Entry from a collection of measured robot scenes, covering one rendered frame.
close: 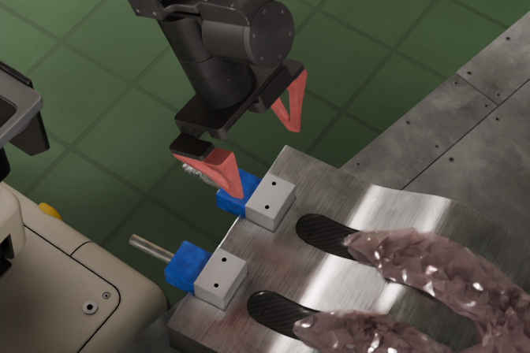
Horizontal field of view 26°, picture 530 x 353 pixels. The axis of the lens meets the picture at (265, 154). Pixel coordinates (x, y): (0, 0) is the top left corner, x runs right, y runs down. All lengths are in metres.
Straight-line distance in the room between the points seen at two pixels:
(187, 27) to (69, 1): 1.61
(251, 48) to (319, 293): 0.35
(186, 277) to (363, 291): 0.19
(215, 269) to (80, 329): 0.68
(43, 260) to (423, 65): 0.98
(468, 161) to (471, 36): 1.18
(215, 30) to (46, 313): 0.98
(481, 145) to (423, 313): 0.30
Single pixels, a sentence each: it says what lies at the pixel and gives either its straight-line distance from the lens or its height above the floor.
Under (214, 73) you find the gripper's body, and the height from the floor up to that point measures 1.12.
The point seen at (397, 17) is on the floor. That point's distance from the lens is 2.57.
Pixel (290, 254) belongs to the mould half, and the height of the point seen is 0.86.
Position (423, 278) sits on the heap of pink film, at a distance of 1.17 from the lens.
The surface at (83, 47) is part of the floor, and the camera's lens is 2.53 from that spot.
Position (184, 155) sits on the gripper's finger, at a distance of 1.08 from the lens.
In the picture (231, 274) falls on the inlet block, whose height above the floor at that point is 0.88.
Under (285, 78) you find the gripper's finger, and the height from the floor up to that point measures 1.08.
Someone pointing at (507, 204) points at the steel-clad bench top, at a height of 0.80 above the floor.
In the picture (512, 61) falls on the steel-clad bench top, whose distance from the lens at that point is 1.49.
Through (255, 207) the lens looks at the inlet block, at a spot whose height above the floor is 0.88.
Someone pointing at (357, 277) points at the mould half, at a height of 0.87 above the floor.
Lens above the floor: 1.95
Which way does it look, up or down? 57 degrees down
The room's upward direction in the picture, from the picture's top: straight up
